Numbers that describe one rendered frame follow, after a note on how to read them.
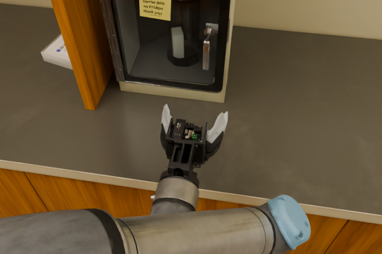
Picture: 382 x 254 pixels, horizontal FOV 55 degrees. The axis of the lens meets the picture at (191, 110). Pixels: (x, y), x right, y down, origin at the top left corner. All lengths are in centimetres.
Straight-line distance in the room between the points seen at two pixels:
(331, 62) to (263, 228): 88
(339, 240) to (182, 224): 82
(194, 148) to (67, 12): 44
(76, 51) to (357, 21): 97
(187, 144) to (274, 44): 76
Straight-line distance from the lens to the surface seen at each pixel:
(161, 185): 63
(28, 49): 139
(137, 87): 111
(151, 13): 92
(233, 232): 46
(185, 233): 40
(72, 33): 93
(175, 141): 65
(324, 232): 113
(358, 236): 115
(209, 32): 90
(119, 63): 105
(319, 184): 98
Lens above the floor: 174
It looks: 48 degrees down
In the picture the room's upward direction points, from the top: straight up
